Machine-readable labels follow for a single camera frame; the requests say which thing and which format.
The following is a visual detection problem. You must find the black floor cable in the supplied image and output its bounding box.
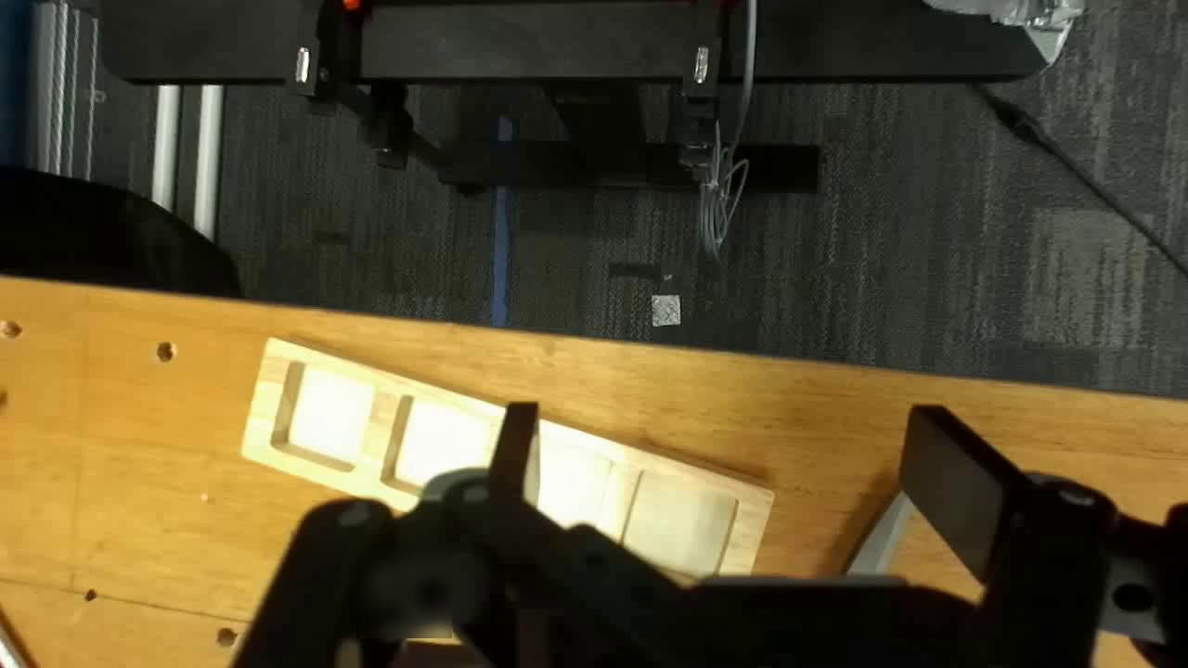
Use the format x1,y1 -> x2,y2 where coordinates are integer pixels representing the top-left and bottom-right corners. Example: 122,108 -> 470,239
977,86 -> 1188,283

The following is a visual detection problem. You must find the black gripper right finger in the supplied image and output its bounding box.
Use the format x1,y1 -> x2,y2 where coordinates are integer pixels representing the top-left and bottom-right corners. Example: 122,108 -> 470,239
898,404 -> 1188,668

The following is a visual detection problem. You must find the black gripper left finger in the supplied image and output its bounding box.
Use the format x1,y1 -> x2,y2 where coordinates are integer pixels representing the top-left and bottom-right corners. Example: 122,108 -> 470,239
234,404 -> 695,668

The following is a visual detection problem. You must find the wooden compartment tray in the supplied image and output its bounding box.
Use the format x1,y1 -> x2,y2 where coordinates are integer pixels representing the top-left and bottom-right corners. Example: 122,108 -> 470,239
240,338 -> 774,578

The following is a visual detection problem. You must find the black desk with legs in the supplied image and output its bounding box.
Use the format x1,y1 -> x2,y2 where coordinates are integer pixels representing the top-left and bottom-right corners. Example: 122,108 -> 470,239
95,0 -> 1054,198

